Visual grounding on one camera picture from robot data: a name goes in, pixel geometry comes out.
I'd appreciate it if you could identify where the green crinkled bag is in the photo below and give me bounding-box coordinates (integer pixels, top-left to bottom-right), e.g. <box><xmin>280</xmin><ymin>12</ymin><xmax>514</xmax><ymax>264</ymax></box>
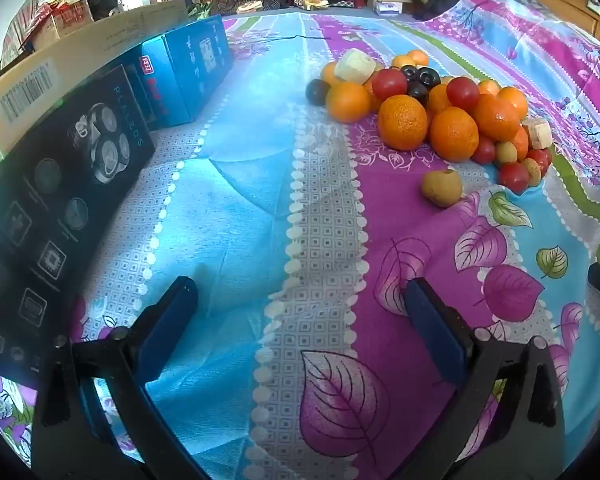
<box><xmin>186</xmin><ymin>2</ymin><xmax>216</xmax><ymax>22</ymax></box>

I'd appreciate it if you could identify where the blue product box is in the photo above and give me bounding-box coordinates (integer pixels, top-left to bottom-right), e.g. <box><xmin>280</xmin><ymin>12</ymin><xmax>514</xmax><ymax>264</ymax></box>
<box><xmin>139</xmin><ymin>15</ymin><xmax>234</xmax><ymax>131</ymax></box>

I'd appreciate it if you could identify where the flat yellow cardboard box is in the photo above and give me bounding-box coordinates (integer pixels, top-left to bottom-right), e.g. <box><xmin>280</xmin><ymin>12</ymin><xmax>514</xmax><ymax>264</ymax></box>
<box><xmin>0</xmin><ymin>0</ymin><xmax>188</xmax><ymax>176</ymax></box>

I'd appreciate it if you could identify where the pile of tan apricots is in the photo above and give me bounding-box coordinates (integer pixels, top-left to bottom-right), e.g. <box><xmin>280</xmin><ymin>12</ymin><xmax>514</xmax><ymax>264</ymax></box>
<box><xmin>421</xmin><ymin>141</ymin><xmax>543</xmax><ymax>208</ymax></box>

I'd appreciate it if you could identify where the black product box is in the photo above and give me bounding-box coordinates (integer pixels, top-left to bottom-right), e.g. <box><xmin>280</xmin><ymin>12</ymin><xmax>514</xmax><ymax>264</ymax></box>
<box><xmin>0</xmin><ymin>65</ymin><xmax>157</xmax><ymax>386</ymax></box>

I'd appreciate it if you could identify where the small open cardboard box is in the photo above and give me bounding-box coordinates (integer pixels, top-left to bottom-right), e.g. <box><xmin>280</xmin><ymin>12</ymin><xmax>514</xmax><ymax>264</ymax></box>
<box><xmin>367</xmin><ymin>0</ymin><xmax>416</xmax><ymax>16</ymax></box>

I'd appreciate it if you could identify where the cream banana chunk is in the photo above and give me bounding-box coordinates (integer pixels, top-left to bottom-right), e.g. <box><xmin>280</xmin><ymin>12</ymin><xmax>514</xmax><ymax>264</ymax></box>
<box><xmin>334</xmin><ymin>48</ymin><xmax>377</xmax><ymax>85</ymax></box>

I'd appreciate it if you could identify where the wooden headboard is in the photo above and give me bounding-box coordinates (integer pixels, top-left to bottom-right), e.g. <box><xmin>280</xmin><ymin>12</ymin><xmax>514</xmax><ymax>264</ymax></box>
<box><xmin>510</xmin><ymin>0</ymin><xmax>600</xmax><ymax>68</ymax></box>

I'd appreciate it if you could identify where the cardboard box red symbol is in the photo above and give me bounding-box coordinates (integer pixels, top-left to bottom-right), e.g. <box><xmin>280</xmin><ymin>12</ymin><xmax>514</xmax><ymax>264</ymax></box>
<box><xmin>30</xmin><ymin>7</ymin><xmax>93</xmax><ymax>48</ymax></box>

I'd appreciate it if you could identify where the black cable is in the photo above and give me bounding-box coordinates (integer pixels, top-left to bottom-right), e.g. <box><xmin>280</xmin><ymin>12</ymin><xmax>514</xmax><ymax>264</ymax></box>
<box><xmin>260</xmin><ymin>33</ymin><xmax>331</xmax><ymax>44</ymax></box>

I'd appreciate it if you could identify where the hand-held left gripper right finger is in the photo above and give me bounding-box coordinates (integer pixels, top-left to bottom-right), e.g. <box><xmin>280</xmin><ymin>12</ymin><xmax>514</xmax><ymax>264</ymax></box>
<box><xmin>404</xmin><ymin>277</ymin><xmax>567</xmax><ymax>480</ymax></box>

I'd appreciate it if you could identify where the pile of oranges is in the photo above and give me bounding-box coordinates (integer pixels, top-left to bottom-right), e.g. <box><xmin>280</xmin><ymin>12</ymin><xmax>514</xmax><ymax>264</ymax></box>
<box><xmin>320</xmin><ymin>49</ymin><xmax>531</xmax><ymax>163</ymax></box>

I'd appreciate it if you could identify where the floral striped bedsheet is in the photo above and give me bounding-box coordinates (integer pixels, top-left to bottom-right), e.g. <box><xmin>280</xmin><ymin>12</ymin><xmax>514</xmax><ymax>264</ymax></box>
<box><xmin>0</xmin><ymin>0</ymin><xmax>600</xmax><ymax>480</ymax></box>

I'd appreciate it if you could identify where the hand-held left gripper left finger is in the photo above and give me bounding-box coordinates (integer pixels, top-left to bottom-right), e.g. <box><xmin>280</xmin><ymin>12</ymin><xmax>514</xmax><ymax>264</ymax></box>
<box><xmin>32</xmin><ymin>276</ymin><xmax>211</xmax><ymax>480</ymax></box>

